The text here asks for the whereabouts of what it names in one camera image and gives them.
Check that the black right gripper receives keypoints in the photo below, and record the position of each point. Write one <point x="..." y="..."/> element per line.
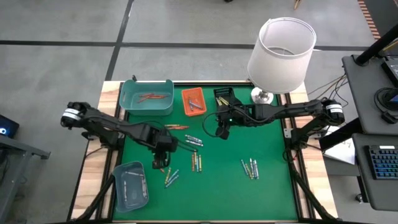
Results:
<point x="236" y="116"/>

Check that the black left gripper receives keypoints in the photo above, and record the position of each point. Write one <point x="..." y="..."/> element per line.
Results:
<point x="161" y="143"/>

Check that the yellow crayon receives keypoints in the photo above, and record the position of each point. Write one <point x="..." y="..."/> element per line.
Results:
<point x="224" y="101"/>
<point x="168" y="175"/>

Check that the yellow-wrapped green crayon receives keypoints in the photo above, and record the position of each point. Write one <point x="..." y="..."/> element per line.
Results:
<point x="219" y="101"/>
<point x="248" y="171"/>

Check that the pale blue crayon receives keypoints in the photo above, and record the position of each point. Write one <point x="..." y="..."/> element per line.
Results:
<point x="144" y="187"/>
<point x="125" y="189"/>
<point x="134" y="173"/>

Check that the small blue-grey plastic bin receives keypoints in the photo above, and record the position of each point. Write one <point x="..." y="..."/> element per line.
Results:
<point x="133" y="202"/>

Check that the large teal plastic bin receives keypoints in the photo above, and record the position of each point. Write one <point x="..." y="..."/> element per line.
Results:
<point x="130" y="109"/>

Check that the orange-yellow crayon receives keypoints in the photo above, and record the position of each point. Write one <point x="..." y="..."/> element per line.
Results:
<point x="160" y="98"/>

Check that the orange-red crayon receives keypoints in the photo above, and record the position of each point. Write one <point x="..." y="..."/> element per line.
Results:
<point x="163" y="96"/>

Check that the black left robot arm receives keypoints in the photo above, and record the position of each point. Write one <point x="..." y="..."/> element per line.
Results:
<point x="109" y="123"/>

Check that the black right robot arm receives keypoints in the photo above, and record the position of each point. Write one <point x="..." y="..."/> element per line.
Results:
<point x="295" y="109"/>

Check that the crayons at far right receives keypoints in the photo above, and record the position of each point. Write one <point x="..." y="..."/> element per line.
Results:
<point x="252" y="166"/>
<point x="256" y="169"/>

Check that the black mesh basket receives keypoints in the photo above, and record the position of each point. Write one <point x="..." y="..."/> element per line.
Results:
<point x="227" y="91"/>

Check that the yellow-green crayon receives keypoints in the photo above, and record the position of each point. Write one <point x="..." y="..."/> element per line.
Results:
<point x="200" y="163"/>

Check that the orange mesh basket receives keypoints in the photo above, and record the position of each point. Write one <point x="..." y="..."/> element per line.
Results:
<point x="200" y="93"/>

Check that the white-shade silver table lamp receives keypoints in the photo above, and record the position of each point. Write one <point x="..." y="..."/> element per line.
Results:
<point x="280" y="62"/>

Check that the green table mat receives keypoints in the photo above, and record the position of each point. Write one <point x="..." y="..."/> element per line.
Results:
<point x="217" y="202"/>

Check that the black desk leg beam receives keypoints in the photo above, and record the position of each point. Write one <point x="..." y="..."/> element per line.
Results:
<point x="339" y="135"/>

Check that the white paper sheet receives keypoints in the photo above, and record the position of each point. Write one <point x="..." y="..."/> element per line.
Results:
<point x="340" y="154"/>

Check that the wooden stick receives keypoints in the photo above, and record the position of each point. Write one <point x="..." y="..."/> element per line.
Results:
<point x="297" y="3"/>

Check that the grey side desk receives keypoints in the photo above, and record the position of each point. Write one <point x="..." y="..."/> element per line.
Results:
<point x="367" y="93"/>

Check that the desk caster wheel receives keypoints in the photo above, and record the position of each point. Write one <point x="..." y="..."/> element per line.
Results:
<point x="359" y="198"/>

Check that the grey metal table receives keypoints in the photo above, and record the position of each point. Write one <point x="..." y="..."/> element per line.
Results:
<point x="12" y="149"/>

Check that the backlit black keyboard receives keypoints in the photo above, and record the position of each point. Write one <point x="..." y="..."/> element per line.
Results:
<point x="384" y="161"/>

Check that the black pole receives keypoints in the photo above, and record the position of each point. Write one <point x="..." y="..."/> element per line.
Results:
<point x="376" y="46"/>

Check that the black device blue light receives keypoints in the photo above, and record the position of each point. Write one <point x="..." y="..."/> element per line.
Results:
<point x="7" y="126"/>

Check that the grey keyboard desk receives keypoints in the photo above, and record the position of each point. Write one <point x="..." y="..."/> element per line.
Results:
<point x="379" y="193"/>

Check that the orange black striped strip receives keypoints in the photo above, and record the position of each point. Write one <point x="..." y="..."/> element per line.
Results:
<point x="368" y="18"/>

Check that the black table frame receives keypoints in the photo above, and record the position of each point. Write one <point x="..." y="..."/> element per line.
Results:
<point x="211" y="84"/>

